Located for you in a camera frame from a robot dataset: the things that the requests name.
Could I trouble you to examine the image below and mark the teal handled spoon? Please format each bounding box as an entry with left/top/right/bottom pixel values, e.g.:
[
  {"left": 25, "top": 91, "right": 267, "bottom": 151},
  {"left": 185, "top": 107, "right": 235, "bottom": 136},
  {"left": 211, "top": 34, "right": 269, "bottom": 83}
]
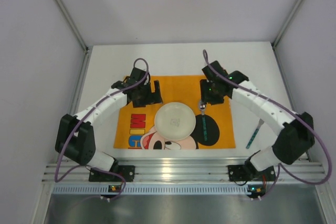
[{"left": 198, "top": 100, "right": 208, "bottom": 142}]

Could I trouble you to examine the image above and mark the orange Mickey Mouse placemat cloth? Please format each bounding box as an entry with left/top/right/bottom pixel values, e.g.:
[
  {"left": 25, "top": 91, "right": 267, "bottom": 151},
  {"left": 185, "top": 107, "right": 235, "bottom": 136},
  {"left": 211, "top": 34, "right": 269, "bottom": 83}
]
[{"left": 114, "top": 75, "right": 236, "bottom": 151}]

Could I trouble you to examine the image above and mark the cream round plate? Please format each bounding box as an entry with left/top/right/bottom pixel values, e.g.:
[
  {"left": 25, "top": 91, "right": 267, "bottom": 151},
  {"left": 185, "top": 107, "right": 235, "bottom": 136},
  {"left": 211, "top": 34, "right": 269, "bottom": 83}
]
[{"left": 154, "top": 102, "right": 196, "bottom": 141}]

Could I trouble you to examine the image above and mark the teal handled fork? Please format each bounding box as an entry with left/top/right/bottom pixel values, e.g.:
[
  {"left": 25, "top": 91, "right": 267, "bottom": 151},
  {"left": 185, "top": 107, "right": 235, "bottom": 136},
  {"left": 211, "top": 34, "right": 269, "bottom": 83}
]
[{"left": 246, "top": 119, "right": 264, "bottom": 149}]

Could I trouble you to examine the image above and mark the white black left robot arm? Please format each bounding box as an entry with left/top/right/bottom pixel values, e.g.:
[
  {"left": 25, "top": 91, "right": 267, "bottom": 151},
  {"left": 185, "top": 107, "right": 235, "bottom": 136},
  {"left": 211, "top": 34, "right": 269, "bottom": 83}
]
[{"left": 55, "top": 67, "right": 163, "bottom": 173}]

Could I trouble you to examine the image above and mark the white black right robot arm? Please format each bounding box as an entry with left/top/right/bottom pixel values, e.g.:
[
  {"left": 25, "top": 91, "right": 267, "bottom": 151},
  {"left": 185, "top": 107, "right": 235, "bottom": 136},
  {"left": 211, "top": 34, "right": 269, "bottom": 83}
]
[{"left": 200, "top": 61, "right": 315, "bottom": 177}]

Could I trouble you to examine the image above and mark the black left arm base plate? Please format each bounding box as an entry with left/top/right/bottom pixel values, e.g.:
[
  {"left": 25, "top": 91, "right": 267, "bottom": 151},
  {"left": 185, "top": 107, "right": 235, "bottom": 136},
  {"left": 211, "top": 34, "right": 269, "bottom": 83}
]
[{"left": 89, "top": 165, "right": 135, "bottom": 182}]

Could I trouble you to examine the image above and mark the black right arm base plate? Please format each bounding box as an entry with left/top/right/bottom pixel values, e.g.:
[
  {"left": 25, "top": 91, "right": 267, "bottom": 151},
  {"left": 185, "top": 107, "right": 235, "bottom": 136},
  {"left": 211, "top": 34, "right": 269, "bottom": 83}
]
[{"left": 227, "top": 165, "right": 276, "bottom": 185}]

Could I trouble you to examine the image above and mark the slotted grey cable duct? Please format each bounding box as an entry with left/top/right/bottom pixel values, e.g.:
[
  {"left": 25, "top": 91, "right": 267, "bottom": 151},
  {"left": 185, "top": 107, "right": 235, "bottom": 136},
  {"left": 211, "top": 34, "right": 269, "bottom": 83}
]
[{"left": 52, "top": 184, "right": 265, "bottom": 195}]

